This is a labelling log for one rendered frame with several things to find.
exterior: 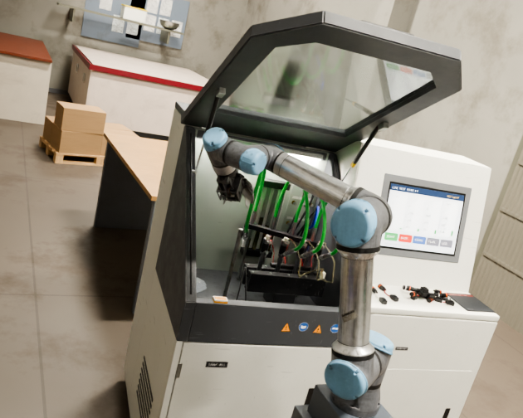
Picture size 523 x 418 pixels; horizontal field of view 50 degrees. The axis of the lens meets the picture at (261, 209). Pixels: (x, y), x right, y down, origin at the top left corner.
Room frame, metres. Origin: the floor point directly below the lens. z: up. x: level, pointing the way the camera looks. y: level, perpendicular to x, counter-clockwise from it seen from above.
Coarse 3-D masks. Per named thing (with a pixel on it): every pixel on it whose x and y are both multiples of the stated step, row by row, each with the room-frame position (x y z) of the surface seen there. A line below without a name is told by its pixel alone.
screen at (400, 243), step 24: (384, 192) 2.35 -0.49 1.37; (408, 192) 2.40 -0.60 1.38; (432, 192) 2.44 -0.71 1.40; (456, 192) 2.50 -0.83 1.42; (408, 216) 2.38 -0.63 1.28; (432, 216) 2.43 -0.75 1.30; (456, 216) 2.48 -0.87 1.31; (384, 240) 2.32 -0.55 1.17; (408, 240) 2.37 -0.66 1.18; (432, 240) 2.42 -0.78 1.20; (456, 240) 2.47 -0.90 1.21
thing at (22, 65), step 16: (0, 32) 9.40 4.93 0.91; (0, 48) 7.43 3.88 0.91; (16, 48) 7.85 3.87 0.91; (32, 48) 8.35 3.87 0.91; (0, 64) 7.33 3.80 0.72; (16, 64) 7.41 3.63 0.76; (32, 64) 7.51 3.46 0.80; (48, 64) 7.60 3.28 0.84; (0, 80) 7.34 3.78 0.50; (16, 80) 7.42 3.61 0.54; (32, 80) 7.52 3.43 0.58; (48, 80) 7.61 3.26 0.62; (0, 96) 7.35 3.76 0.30; (16, 96) 7.43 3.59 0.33; (32, 96) 7.53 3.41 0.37; (0, 112) 7.35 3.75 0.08; (16, 112) 7.44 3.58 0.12; (32, 112) 7.54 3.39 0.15
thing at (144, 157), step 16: (112, 144) 4.19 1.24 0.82; (128, 144) 4.29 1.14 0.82; (144, 144) 4.43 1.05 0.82; (160, 144) 4.58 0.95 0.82; (112, 160) 4.50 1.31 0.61; (128, 160) 3.83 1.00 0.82; (144, 160) 3.94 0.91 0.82; (160, 160) 4.06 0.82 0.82; (112, 176) 4.51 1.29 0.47; (128, 176) 4.57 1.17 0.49; (144, 176) 3.55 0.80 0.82; (160, 176) 3.64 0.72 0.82; (112, 192) 4.52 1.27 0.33; (128, 192) 4.59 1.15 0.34; (144, 192) 4.66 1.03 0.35; (96, 208) 4.48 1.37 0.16; (112, 208) 4.53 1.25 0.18; (128, 208) 4.60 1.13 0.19; (144, 208) 4.67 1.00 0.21; (96, 224) 4.48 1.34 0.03; (112, 224) 4.54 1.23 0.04; (128, 224) 4.61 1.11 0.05; (144, 224) 4.68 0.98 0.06; (144, 256) 3.21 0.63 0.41
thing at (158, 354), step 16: (160, 288) 2.11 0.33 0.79; (160, 304) 2.06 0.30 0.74; (144, 320) 2.27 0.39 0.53; (160, 320) 2.01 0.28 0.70; (144, 336) 2.21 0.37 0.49; (160, 336) 1.96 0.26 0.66; (144, 352) 2.15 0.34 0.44; (160, 352) 1.91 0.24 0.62; (176, 352) 1.74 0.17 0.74; (144, 368) 2.09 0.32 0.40; (160, 368) 1.86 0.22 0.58; (176, 368) 1.75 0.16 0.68; (144, 384) 2.03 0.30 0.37; (160, 384) 1.82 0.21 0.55; (144, 400) 1.98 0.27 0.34; (160, 400) 1.77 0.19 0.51; (144, 416) 1.92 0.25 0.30; (160, 416) 1.74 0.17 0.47
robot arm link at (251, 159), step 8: (232, 144) 1.60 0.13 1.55; (240, 144) 1.60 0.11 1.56; (224, 152) 1.59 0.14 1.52; (232, 152) 1.58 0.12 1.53; (240, 152) 1.57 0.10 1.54; (248, 152) 1.57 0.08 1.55; (256, 152) 1.57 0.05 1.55; (264, 152) 1.64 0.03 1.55; (224, 160) 1.60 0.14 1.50; (232, 160) 1.58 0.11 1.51; (240, 160) 1.56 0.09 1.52; (248, 160) 1.55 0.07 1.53; (256, 160) 1.55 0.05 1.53; (264, 160) 1.59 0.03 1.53; (240, 168) 1.57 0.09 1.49; (248, 168) 1.55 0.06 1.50; (256, 168) 1.56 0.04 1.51
